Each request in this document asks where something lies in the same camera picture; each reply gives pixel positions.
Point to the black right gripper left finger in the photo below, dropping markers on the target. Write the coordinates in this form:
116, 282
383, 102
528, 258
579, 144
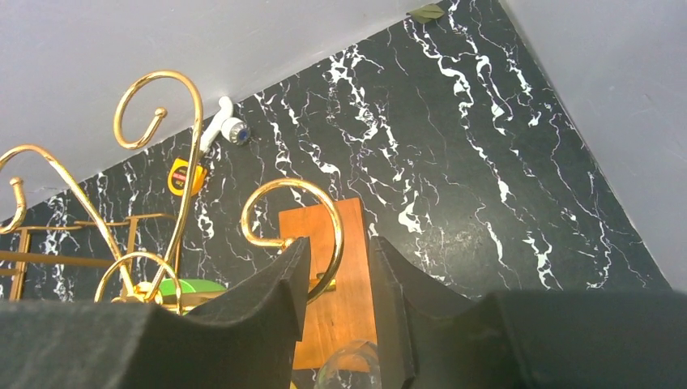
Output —
244, 338

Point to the green plastic wine glass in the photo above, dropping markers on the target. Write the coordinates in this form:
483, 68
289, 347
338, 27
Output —
193, 293

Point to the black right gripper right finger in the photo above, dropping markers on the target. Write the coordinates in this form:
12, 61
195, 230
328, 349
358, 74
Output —
429, 336

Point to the clear wine glass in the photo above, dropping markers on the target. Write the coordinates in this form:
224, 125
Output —
355, 365

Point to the white pipe fitting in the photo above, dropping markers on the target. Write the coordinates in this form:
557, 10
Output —
224, 123

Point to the yellow tape measure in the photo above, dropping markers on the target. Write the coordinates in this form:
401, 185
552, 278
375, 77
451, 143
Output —
179, 174

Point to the green leaf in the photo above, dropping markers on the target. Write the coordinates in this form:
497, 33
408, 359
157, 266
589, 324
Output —
427, 13

